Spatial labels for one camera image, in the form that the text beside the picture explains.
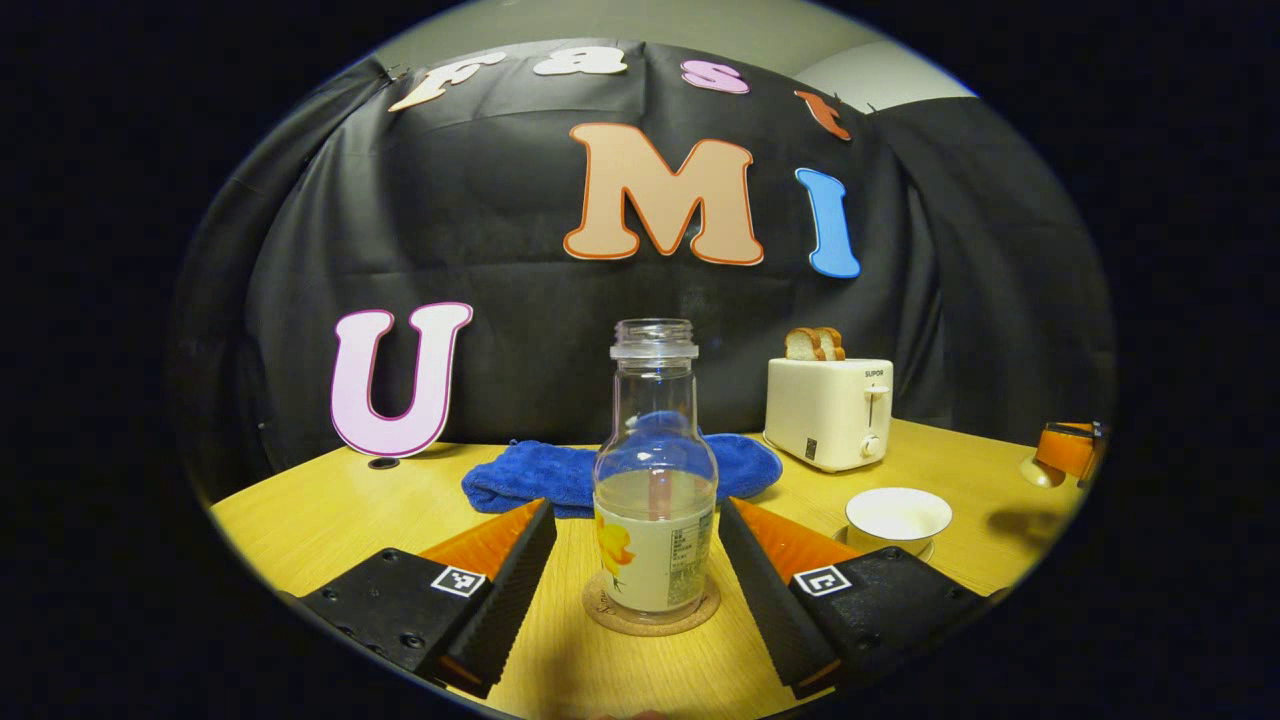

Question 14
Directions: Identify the blue towel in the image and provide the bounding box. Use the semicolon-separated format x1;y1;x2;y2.
461;410;784;519

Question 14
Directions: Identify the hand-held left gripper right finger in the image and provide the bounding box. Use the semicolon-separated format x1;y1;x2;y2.
718;497;986;699

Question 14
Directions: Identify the round cork coaster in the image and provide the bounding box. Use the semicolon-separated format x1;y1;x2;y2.
582;570;722;638

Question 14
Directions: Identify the cream toaster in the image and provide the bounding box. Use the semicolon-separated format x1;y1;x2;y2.
764;357;895;474

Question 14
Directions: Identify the clear plastic water bottle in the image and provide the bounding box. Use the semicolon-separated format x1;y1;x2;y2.
593;318;719;616

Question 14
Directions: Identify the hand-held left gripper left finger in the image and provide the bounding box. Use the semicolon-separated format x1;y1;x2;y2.
298;498;558;699

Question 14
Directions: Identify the white saucer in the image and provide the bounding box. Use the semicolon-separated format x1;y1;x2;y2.
833;525;937;564

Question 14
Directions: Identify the black backdrop cloth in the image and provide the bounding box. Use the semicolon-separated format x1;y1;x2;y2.
170;40;1116;501

